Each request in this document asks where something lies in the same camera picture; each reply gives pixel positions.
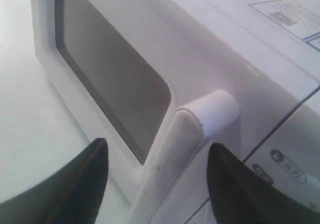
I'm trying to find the white microwave door with handle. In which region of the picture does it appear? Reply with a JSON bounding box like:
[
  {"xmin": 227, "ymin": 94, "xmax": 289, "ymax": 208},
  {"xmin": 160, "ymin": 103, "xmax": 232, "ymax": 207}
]
[{"xmin": 29, "ymin": 0, "xmax": 320, "ymax": 224}]

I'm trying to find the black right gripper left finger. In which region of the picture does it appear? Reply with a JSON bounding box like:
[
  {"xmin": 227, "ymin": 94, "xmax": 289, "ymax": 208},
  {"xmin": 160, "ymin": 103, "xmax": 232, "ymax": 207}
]
[{"xmin": 0, "ymin": 138, "xmax": 109, "ymax": 224}]

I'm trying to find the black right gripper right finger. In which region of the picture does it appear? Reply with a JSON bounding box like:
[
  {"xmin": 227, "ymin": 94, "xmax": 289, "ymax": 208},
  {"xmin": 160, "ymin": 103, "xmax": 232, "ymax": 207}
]
[{"xmin": 207, "ymin": 143, "xmax": 320, "ymax": 224}]

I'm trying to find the white microwave oven body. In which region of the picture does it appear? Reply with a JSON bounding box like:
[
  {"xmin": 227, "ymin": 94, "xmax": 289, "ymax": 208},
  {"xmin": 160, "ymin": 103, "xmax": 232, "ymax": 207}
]
[{"xmin": 172, "ymin": 0, "xmax": 320, "ymax": 224}]

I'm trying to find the blue white label sticker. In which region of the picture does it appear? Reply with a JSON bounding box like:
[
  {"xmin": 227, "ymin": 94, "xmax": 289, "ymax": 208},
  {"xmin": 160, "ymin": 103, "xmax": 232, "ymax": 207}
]
[{"xmin": 249, "ymin": 0, "xmax": 320, "ymax": 51}]

